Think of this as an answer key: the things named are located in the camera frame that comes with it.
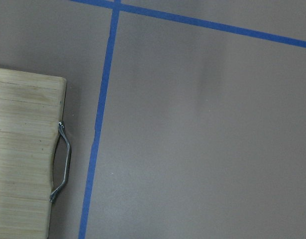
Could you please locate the wooden cutting board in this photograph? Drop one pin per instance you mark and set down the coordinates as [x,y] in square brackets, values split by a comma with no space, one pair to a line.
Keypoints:
[31,107]

